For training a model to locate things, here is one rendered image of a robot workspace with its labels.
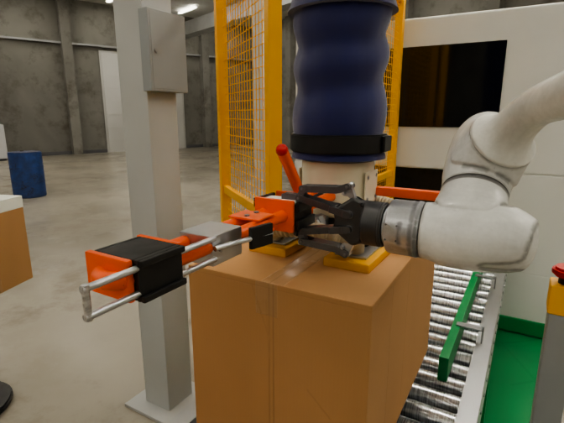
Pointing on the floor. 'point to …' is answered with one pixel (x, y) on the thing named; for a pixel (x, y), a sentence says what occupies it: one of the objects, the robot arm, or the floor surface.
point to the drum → (27, 174)
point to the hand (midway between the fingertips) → (281, 211)
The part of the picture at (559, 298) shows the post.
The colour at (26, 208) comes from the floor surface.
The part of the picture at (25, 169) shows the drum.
